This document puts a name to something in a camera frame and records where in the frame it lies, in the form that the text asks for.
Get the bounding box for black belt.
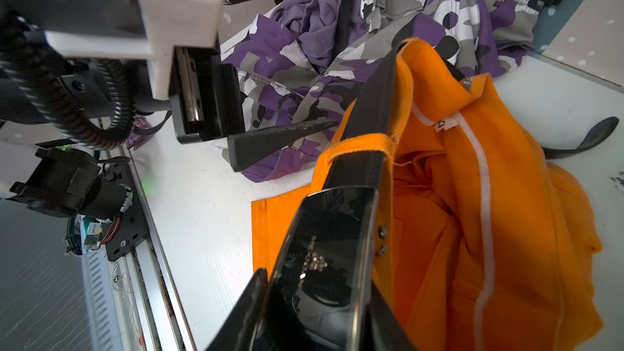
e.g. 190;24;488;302
253;48;620;351
331;0;356;61

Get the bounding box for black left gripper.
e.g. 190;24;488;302
169;0;338;172

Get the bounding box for lilac purple trousers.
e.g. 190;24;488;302
271;0;366;71

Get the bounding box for orange trousers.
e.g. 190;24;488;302
251;39;603;350

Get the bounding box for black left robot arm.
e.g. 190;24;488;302
1;0;333;220

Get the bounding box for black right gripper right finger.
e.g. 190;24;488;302
367;284;416;351

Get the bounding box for purple candy packet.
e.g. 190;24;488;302
125;115;151;149

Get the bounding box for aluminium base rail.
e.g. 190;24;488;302
65;155;198;351

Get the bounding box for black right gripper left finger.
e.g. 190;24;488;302
206;268;268;351

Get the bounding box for purple camouflage trousers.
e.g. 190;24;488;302
221;0;566;184

